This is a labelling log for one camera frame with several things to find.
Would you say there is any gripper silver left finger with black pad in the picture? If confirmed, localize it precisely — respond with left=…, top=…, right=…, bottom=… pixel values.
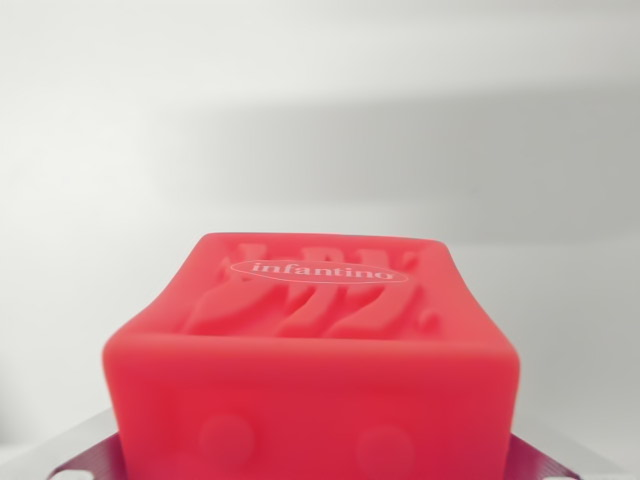
left=46, top=405, right=132, bottom=480

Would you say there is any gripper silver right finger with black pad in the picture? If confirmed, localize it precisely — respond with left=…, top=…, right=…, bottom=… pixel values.
left=505, top=405, right=597, bottom=480

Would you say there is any red silicone infantino cube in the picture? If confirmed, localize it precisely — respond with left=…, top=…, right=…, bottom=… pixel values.
left=100, top=230, right=524, bottom=480

